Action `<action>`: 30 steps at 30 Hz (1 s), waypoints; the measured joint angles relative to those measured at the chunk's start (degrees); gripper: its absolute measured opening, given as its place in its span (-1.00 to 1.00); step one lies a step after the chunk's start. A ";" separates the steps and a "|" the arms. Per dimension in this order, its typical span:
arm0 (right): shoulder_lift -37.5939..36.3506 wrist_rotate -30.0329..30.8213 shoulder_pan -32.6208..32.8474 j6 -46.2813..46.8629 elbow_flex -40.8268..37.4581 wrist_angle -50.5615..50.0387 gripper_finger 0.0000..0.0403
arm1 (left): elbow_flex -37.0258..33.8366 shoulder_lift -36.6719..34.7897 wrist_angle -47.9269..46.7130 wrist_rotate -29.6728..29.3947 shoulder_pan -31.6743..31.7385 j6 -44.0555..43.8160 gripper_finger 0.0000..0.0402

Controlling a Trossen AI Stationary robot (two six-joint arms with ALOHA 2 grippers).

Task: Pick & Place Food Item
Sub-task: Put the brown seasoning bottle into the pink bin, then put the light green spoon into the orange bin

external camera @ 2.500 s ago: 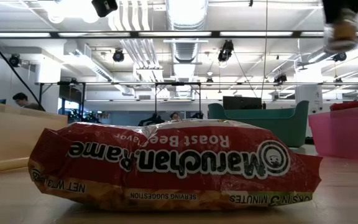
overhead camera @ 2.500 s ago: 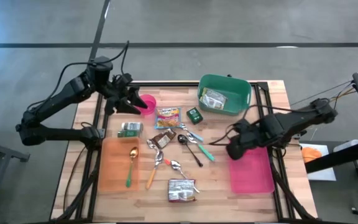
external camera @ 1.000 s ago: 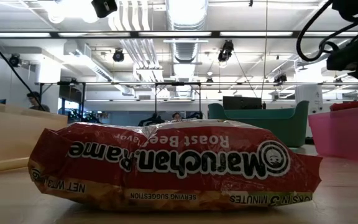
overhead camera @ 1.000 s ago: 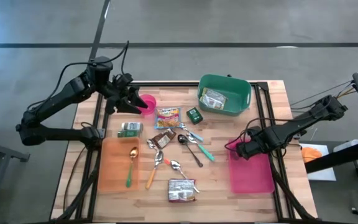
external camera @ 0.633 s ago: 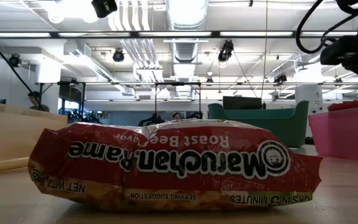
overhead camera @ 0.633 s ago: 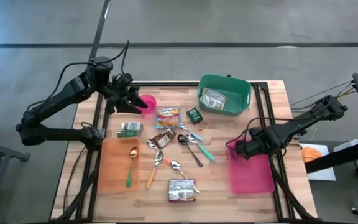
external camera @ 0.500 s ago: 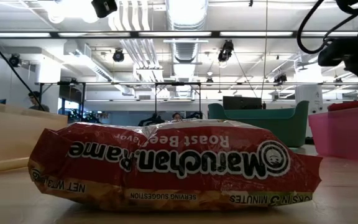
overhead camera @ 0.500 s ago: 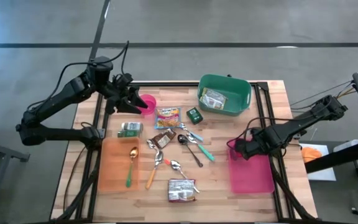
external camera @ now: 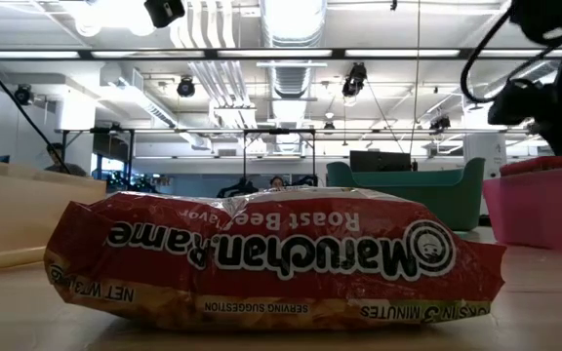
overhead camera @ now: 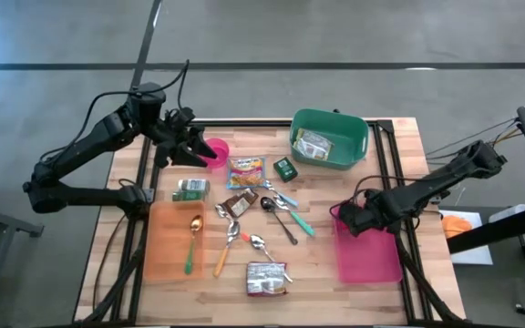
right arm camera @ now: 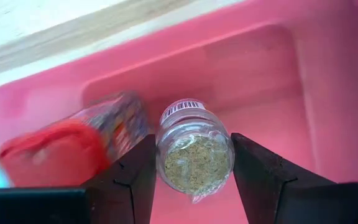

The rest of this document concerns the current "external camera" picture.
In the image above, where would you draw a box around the orange plastic tray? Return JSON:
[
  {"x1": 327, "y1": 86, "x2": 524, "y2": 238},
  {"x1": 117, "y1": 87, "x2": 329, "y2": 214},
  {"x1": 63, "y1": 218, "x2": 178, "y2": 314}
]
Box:
[{"x1": 0, "y1": 156, "x2": 108, "y2": 275}]

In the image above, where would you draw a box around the white rectangular ceiling duct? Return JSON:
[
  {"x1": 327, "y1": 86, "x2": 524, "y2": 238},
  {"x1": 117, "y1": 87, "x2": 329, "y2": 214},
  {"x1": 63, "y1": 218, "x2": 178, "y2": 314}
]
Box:
[{"x1": 99, "y1": 62, "x2": 181, "y2": 129}]

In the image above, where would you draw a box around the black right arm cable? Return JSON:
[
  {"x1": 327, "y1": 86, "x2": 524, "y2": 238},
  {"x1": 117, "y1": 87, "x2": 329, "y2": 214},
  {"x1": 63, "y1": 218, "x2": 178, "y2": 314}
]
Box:
[{"x1": 459, "y1": 7, "x2": 562, "y2": 104}]

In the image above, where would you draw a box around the silver round ventilation duct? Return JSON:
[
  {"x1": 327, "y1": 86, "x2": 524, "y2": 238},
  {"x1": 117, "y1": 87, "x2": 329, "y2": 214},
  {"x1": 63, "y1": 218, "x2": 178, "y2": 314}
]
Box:
[{"x1": 260, "y1": 0, "x2": 330, "y2": 157}]

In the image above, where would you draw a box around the green plastic bin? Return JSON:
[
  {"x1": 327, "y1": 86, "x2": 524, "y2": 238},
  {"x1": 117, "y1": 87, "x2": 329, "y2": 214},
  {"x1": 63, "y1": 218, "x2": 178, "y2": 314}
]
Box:
[{"x1": 326, "y1": 156, "x2": 486, "y2": 232}]

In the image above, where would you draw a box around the black aluminium rig frame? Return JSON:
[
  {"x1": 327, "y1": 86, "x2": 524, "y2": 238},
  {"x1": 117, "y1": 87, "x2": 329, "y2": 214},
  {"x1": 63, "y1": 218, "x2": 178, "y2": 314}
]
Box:
[{"x1": 0, "y1": 42, "x2": 562, "y2": 176}]

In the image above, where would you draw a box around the black monitor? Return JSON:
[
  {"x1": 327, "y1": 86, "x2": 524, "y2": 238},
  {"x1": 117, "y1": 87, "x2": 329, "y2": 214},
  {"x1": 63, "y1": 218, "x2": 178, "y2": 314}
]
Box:
[{"x1": 349, "y1": 150, "x2": 413, "y2": 174}]

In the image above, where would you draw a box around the white pillar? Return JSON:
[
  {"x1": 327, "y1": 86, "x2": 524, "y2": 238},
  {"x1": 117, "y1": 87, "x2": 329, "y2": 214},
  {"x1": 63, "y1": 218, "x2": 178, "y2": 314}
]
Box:
[{"x1": 463, "y1": 132, "x2": 508, "y2": 179}]

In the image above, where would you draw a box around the black background workstation frame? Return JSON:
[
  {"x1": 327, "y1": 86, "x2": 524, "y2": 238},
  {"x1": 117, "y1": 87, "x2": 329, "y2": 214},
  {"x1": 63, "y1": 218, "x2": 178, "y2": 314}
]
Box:
[
  {"x1": 59, "y1": 127, "x2": 136, "y2": 186},
  {"x1": 243, "y1": 128, "x2": 317, "y2": 189}
]

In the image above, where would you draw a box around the pink plastic tray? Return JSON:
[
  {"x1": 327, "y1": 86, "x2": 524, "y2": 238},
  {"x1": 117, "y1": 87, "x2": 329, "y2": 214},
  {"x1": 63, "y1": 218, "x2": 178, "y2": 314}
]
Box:
[{"x1": 482, "y1": 163, "x2": 562, "y2": 254}]

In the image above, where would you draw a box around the red box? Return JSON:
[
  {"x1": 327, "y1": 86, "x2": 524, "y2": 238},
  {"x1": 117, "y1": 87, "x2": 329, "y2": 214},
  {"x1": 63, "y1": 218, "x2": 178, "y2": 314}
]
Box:
[{"x1": 499, "y1": 155, "x2": 562, "y2": 177}]

